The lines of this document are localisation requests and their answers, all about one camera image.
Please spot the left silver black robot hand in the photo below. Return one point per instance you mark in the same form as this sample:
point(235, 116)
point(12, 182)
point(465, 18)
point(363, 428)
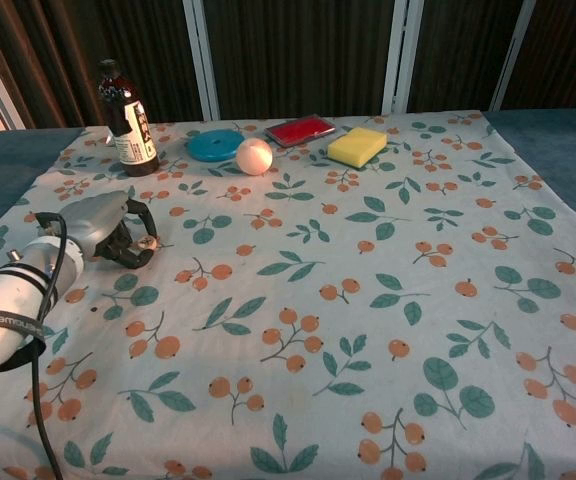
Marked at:
point(95, 220)

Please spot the white chess piece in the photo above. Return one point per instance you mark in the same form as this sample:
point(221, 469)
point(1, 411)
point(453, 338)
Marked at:
point(145, 243)

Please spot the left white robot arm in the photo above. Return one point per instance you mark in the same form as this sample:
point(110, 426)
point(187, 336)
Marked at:
point(3, 310)

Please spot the blue round plastic disc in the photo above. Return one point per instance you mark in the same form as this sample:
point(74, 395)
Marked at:
point(208, 146)

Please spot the dark glass bottle with label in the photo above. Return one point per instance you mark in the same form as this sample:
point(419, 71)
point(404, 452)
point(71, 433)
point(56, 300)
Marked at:
point(133, 140)

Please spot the white ball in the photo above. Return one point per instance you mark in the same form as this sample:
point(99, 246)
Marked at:
point(254, 156)

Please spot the dark ribbed partition panel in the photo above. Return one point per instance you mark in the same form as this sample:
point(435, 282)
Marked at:
point(460, 50)
point(568, 50)
point(93, 30)

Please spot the red ink pad case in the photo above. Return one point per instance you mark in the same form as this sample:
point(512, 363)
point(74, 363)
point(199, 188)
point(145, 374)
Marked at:
point(298, 131)

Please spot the floral berry leaf tablecloth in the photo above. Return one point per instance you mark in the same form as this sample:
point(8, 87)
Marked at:
point(318, 300)

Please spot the yellow sponge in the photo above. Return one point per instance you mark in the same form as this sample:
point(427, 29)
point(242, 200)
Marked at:
point(355, 146)

